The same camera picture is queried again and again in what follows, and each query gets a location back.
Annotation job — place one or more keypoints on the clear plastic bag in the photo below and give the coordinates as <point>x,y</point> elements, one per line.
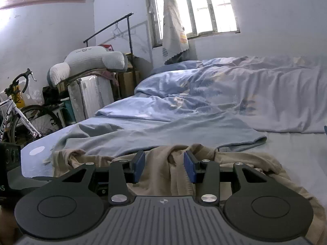
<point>33,94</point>

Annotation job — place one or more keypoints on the red white bag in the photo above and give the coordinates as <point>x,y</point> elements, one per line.
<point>108,47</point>

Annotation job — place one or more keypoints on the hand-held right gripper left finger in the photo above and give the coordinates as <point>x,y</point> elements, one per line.
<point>139,168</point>

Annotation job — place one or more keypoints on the white suitcase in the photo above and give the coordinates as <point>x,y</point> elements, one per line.
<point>89,99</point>

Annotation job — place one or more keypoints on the plain blue pillow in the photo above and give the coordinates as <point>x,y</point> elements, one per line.
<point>176,67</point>

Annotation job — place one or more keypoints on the patterned white curtain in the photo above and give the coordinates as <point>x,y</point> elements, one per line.
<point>173,30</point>

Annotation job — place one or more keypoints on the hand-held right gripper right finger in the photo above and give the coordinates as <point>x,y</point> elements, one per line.
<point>189,167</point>

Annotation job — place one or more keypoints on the pink cloth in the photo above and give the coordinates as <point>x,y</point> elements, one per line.
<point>109,76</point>

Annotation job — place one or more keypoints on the white road bicycle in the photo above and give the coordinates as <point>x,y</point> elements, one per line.
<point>6,106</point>

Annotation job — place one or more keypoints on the black clothes rack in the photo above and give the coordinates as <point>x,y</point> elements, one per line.
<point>129,35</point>

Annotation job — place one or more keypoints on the teal plastic bin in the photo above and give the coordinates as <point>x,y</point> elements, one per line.
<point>69,109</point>

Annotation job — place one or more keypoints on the printed blue duvet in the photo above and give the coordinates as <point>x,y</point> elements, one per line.
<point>230,94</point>

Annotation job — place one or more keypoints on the beige t-shirt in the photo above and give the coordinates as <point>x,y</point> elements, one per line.
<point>166,173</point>

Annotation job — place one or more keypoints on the pink wall strip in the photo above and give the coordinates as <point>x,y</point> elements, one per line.
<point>46,0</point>

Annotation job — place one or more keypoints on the white grey plush pillow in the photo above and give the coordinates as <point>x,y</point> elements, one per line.
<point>89,58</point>

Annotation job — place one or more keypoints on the yellow bag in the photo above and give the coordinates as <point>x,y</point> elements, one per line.
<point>19,99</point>

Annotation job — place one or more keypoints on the bed with blue printed sheet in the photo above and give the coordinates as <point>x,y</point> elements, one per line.
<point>293,158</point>

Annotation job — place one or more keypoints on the black bag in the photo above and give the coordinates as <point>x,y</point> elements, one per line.
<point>51,94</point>

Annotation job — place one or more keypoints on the barred window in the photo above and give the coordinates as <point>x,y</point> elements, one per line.
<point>219,10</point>

